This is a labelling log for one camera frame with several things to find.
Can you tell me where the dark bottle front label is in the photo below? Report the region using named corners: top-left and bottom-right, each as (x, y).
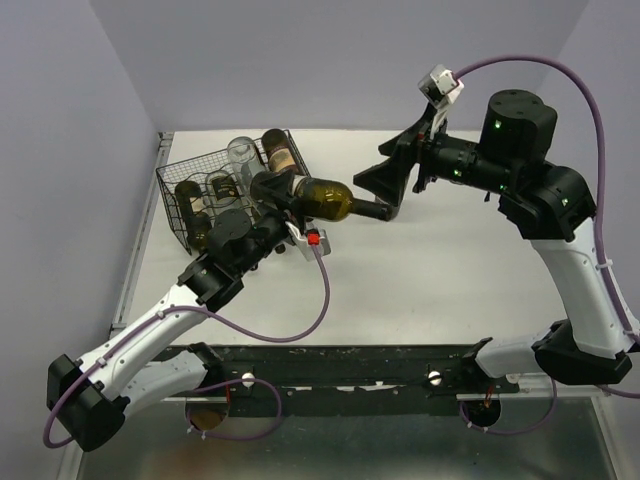
top-left (175, 180), bottom-right (212, 252)

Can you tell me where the black mounting rail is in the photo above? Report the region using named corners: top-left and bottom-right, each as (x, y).
top-left (156, 343), bottom-right (519, 418)

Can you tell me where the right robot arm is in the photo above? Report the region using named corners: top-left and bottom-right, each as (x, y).
top-left (353, 90), bottom-right (634, 392)

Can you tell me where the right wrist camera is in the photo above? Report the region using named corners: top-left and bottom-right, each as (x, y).
top-left (418, 64), bottom-right (464, 139)

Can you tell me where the green bottle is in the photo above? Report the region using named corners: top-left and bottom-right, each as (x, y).
top-left (291, 176), bottom-right (391, 222)
top-left (261, 128), bottom-right (303, 175)

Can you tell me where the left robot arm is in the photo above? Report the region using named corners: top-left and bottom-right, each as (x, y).
top-left (43, 171), bottom-right (304, 451)

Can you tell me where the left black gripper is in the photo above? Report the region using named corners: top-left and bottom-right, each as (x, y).
top-left (235, 170), bottom-right (307, 276)

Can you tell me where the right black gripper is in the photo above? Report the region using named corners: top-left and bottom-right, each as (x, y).
top-left (352, 101), bottom-right (517, 206)

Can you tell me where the clear glass bottle front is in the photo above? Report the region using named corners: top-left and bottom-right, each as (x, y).
top-left (205, 170), bottom-right (241, 211)

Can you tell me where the black wire wine rack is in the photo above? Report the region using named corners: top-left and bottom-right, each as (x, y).
top-left (156, 129), bottom-right (314, 251)

